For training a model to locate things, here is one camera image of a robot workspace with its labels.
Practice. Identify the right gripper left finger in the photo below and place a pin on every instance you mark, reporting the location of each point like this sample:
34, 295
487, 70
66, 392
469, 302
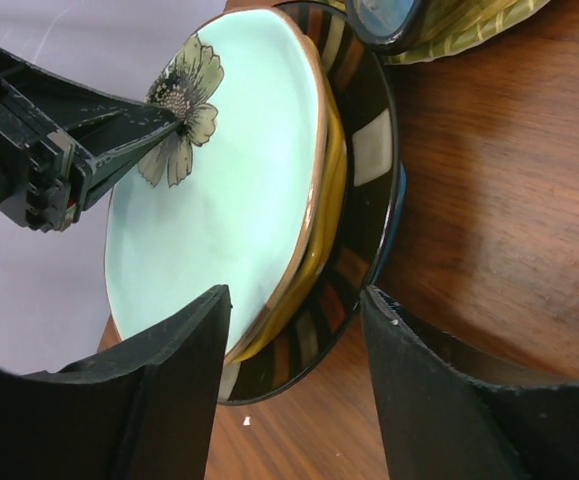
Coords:
143, 409

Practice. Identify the black striped rim plate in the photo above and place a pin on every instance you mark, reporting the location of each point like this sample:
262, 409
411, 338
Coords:
373, 201

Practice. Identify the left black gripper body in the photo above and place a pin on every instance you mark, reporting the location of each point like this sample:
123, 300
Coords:
36, 158

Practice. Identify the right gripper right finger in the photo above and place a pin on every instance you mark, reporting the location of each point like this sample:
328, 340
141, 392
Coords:
450, 411

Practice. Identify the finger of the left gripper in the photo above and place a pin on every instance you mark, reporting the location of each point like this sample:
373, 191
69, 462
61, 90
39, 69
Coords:
108, 153
76, 108

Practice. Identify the yellow dotted plate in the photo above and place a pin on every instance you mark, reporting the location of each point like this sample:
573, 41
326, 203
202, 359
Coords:
327, 215

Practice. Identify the green leaf pattern plate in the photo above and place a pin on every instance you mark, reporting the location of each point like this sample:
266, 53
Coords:
454, 29

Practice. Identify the mint floral plate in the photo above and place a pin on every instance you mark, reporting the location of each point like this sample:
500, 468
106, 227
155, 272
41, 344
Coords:
243, 213

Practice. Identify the blue star shaped dish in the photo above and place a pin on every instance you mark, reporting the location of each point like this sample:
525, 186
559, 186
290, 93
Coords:
387, 26

